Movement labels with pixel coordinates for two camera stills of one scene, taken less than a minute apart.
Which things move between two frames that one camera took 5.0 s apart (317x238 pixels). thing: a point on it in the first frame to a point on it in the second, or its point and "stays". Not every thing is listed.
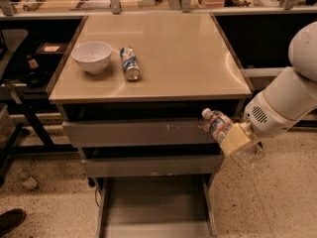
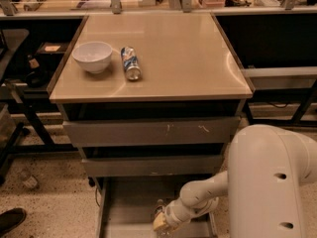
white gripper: x=267 y=119 to x=172 y=213
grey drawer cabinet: x=132 y=92 stays
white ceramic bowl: x=93 y=57 stays
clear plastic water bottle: x=218 y=122 to x=166 y=232
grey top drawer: x=135 y=133 stays
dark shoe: x=11 y=218 stays
